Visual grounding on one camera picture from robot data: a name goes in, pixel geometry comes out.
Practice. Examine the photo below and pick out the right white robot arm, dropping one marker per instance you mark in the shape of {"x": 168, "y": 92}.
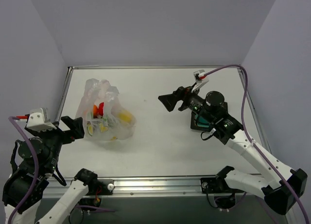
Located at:
{"x": 278, "y": 184}

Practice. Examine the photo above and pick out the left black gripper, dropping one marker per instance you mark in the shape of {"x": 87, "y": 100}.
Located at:
{"x": 64, "y": 134}

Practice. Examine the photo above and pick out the red fake apple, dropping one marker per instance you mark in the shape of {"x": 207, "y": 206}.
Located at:
{"x": 101, "y": 109}

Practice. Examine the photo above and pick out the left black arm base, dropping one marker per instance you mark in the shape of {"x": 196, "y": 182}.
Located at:
{"x": 101, "y": 187}

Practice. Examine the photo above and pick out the translucent printed plastic bag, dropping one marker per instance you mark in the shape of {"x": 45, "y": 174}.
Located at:
{"x": 108, "y": 127}

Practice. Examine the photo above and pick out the orange fake persimmon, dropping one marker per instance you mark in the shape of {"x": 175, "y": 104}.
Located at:
{"x": 95, "y": 111}

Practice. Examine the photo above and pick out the yellow fake lemon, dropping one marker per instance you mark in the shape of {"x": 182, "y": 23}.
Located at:
{"x": 126, "y": 116}

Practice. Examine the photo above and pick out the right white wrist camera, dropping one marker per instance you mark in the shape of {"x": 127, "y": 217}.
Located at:
{"x": 200, "y": 80}

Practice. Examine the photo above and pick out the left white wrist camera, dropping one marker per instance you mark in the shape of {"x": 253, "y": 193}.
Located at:
{"x": 39, "y": 121}

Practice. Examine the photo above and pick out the black teal square tray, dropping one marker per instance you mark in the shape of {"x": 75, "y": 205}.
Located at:
{"x": 201, "y": 122}

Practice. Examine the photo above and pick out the aluminium front rail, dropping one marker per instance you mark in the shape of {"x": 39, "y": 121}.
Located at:
{"x": 170, "y": 186}

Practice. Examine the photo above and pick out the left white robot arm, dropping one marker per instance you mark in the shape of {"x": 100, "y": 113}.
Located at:
{"x": 34, "y": 160}

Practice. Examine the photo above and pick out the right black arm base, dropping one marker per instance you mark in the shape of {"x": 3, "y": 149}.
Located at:
{"x": 211, "y": 185}

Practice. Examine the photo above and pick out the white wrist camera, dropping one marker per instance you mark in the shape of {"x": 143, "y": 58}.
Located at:
{"x": 200, "y": 80}
{"x": 39, "y": 121}

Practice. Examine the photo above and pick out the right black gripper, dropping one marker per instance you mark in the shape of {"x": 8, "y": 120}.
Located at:
{"x": 182, "y": 98}

